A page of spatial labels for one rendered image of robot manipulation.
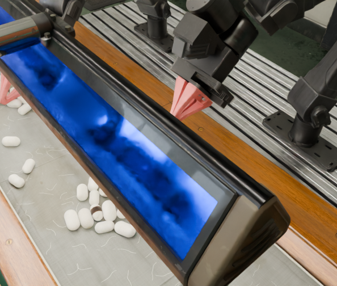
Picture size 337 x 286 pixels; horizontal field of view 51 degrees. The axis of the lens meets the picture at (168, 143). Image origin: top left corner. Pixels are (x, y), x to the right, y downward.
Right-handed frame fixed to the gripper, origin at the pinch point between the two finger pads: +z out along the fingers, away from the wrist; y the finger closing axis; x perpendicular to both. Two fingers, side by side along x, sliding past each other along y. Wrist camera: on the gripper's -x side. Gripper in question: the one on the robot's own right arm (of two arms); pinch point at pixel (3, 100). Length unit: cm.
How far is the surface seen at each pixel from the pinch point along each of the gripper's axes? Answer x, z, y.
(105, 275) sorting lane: -0.3, 4.1, 47.5
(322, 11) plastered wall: 181, -128, -43
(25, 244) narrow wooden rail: -6.8, 8.0, 36.9
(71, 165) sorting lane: 3.9, -0.9, 24.6
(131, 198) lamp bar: -25, -16, 59
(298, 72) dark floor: 168, -81, -23
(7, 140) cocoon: -2.2, 3.5, 12.2
